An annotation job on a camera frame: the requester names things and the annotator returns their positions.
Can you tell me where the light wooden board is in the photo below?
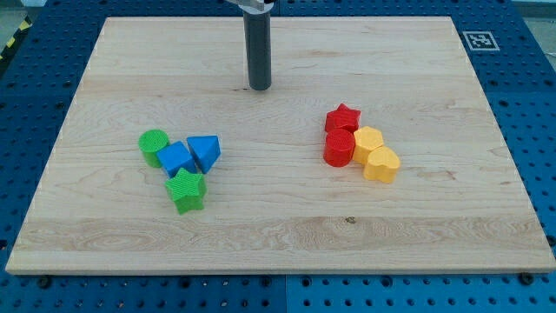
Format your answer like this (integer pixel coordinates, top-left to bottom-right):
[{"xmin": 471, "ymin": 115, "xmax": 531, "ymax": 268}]
[{"xmin": 6, "ymin": 17, "xmax": 555, "ymax": 276}]

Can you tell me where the red cylinder block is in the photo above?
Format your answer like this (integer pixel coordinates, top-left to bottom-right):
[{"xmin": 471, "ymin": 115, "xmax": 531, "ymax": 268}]
[{"xmin": 323, "ymin": 129, "xmax": 355, "ymax": 167}]

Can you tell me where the blue triangle block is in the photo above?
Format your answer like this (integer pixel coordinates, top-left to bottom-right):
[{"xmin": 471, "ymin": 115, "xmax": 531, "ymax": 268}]
[{"xmin": 186, "ymin": 135, "xmax": 221, "ymax": 174}]

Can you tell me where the red star block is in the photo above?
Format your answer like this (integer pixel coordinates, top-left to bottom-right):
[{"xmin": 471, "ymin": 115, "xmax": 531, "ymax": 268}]
[{"xmin": 325, "ymin": 103, "xmax": 361, "ymax": 133}]

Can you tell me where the yellow hexagon block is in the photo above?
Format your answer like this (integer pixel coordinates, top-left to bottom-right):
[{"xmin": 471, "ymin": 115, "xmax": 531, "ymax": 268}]
[{"xmin": 352, "ymin": 126, "xmax": 384, "ymax": 164}]

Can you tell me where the green star block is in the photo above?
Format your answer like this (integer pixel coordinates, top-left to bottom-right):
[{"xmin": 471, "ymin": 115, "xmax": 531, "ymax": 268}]
[{"xmin": 165, "ymin": 169, "xmax": 208, "ymax": 215}]

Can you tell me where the blue cube block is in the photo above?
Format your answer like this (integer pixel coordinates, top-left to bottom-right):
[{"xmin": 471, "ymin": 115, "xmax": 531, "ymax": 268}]
[{"xmin": 156, "ymin": 142, "xmax": 197, "ymax": 178}]

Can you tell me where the yellow heart block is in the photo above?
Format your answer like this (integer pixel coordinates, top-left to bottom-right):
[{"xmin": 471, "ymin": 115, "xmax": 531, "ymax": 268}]
[{"xmin": 363, "ymin": 146, "xmax": 401, "ymax": 183}]

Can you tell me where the green cylinder block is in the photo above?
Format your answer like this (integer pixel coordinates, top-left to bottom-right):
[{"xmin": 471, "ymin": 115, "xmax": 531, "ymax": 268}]
[{"xmin": 138, "ymin": 129, "xmax": 169, "ymax": 168}]

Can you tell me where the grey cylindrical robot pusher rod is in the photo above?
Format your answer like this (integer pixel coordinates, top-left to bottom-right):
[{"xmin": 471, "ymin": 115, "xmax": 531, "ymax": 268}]
[{"xmin": 243, "ymin": 12, "xmax": 272, "ymax": 91}]

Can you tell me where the white fiducial marker tag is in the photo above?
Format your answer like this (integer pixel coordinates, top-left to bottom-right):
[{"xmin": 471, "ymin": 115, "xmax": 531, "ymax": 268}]
[{"xmin": 462, "ymin": 30, "xmax": 500, "ymax": 51}]

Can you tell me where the yellow black hazard tape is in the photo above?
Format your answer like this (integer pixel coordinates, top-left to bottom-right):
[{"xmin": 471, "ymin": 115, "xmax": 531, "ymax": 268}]
[{"xmin": 1, "ymin": 16, "xmax": 33, "ymax": 62}]

